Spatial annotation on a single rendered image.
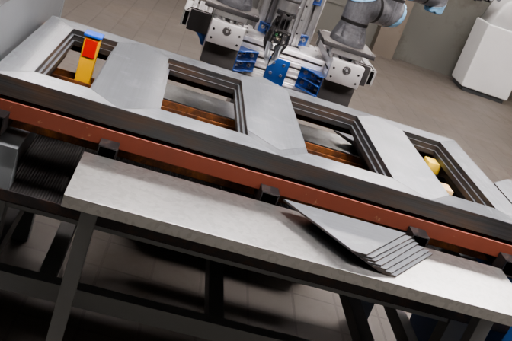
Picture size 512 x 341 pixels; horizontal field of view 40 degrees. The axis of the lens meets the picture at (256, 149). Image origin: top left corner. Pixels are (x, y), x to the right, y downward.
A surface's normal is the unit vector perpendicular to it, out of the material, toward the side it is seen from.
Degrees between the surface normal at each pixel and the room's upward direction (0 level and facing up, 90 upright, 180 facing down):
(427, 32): 90
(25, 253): 0
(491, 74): 90
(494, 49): 90
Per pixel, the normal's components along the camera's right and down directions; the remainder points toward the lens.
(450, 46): 0.02, 0.36
